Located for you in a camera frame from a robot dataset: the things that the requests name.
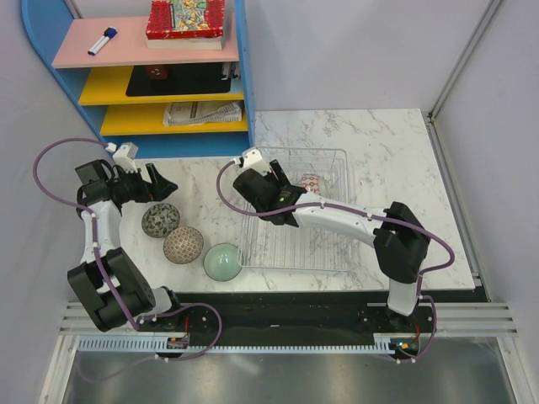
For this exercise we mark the blue shelf unit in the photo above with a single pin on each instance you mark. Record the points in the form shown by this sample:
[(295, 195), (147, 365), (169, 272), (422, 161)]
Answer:
[(115, 96)]

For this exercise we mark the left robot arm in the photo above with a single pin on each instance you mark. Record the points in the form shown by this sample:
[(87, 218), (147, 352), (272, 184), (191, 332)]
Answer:
[(109, 285)]

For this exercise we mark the brown lattice bowl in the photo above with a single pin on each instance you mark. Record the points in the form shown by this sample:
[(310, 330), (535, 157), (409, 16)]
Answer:
[(183, 245)]

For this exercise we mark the aluminium frame post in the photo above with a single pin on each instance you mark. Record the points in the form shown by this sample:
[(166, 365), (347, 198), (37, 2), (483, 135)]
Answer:
[(486, 19)]

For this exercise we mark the folded newspaper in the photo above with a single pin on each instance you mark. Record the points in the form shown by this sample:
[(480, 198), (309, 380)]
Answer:
[(198, 113)]

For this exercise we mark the grey floral bowl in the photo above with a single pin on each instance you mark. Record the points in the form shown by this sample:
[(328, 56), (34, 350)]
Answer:
[(159, 220)]

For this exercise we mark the white wire dish rack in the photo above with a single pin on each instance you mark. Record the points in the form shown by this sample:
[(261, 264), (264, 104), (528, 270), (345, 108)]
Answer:
[(263, 245)]

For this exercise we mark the blue triangle pattern bowl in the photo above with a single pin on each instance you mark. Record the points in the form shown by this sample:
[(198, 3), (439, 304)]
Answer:
[(311, 182)]

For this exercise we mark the red patterned book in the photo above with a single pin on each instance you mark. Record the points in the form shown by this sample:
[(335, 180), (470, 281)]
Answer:
[(187, 25)]

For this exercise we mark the pale green bowl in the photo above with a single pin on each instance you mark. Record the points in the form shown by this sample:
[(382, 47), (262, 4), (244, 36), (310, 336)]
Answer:
[(221, 262)]

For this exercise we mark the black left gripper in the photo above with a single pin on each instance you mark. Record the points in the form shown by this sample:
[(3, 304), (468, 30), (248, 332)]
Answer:
[(156, 190)]

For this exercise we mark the blue white marker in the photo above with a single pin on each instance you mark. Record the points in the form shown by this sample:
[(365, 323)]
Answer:
[(108, 34)]

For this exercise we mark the dark red box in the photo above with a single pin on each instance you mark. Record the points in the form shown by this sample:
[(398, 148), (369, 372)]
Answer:
[(157, 72)]

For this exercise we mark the white slotted cable duct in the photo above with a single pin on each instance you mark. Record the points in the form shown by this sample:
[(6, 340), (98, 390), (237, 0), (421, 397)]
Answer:
[(169, 345)]

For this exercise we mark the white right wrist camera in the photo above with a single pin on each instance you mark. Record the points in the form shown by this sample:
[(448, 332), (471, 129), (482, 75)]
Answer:
[(252, 159)]

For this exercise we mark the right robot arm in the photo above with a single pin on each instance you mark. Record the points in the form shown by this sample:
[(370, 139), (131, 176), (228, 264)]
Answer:
[(394, 233)]

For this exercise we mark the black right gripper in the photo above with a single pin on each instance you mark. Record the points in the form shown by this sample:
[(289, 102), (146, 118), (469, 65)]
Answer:
[(283, 178)]

